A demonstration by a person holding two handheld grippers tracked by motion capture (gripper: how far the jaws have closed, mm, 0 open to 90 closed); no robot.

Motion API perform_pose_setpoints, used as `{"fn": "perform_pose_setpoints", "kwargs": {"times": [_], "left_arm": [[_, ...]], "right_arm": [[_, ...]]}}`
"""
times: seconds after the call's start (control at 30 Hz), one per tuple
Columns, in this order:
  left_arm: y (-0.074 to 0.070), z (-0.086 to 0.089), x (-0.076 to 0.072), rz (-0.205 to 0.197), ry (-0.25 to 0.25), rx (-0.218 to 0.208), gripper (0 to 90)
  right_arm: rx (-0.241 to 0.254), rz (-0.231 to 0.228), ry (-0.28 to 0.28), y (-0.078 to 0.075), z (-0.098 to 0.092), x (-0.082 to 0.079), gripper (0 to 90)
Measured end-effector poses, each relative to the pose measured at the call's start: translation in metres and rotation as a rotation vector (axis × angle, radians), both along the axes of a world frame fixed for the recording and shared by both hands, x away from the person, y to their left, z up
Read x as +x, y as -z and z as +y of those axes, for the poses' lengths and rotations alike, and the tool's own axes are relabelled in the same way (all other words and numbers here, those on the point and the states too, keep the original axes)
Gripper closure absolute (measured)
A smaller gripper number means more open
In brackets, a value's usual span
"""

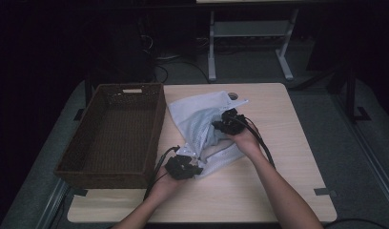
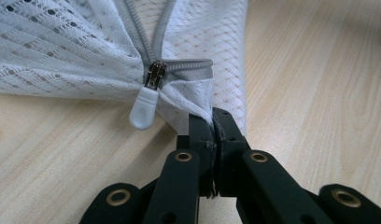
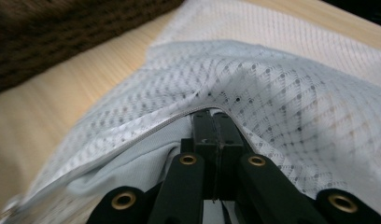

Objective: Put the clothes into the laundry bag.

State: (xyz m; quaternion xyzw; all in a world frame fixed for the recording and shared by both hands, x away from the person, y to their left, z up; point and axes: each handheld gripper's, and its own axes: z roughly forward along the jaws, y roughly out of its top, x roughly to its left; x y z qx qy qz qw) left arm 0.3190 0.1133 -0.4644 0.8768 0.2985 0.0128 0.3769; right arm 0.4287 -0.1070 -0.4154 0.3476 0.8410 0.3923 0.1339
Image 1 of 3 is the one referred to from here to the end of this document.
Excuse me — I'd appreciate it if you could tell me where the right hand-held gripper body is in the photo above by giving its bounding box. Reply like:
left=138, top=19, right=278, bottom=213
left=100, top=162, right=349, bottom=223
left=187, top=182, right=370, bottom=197
left=220, top=98, right=249, bottom=136

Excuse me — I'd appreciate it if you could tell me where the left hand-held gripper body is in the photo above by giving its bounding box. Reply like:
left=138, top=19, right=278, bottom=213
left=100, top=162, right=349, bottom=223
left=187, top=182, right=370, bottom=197
left=164, top=144, right=197, bottom=180

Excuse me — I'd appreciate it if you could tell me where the light blue garment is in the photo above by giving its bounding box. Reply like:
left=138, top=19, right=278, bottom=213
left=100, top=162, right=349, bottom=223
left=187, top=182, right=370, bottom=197
left=186, top=106, right=230, bottom=149

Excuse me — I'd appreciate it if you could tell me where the light blue cloth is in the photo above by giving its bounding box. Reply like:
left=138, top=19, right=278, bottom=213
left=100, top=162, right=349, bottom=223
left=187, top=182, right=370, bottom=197
left=168, top=91, right=249, bottom=179

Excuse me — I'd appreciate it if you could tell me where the person's left hand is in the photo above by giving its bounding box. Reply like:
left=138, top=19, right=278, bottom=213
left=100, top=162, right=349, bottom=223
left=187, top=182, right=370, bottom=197
left=149, top=174, right=185, bottom=201

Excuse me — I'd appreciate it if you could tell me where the person's right hand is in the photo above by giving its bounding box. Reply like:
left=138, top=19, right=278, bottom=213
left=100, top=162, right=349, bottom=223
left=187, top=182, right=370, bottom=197
left=225, top=123, right=267, bottom=161

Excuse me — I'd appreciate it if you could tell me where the brown woven basket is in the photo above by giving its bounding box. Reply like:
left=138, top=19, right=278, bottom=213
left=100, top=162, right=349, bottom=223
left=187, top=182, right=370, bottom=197
left=53, top=83, right=168, bottom=189

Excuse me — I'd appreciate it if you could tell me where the white metal stand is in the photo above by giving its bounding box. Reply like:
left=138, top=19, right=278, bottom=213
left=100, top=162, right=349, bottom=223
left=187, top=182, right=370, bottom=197
left=195, top=0, right=311, bottom=82

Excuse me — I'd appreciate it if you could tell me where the grey tape strip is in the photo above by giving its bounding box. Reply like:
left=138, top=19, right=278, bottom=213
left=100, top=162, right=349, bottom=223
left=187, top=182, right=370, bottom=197
left=314, top=187, right=338, bottom=197

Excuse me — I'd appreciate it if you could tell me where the black metal stand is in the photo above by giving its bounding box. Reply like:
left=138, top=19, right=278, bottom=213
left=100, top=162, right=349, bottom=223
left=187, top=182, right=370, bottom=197
left=329, top=63, right=372, bottom=123

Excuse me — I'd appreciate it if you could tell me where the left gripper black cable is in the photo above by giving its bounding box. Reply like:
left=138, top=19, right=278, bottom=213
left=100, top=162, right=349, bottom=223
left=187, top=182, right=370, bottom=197
left=144, top=145, right=181, bottom=200

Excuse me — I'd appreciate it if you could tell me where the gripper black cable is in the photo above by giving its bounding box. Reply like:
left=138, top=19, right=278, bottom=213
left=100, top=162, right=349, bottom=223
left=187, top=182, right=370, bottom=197
left=144, top=145, right=181, bottom=200
left=235, top=116, right=276, bottom=170

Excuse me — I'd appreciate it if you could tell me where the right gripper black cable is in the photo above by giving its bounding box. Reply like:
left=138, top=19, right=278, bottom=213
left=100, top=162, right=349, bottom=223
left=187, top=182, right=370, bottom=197
left=235, top=116, right=276, bottom=170

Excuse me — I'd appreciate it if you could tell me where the black floor cable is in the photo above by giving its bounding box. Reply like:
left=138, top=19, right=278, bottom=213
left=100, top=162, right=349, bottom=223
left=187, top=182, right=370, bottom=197
left=324, top=218, right=389, bottom=229
left=154, top=60, right=211, bottom=84

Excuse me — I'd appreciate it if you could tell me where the metal floor rail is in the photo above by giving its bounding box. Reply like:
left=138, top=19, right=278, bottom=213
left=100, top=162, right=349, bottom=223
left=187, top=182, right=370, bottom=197
left=334, top=94, right=389, bottom=206
left=34, top=179, right=72, bottom=229

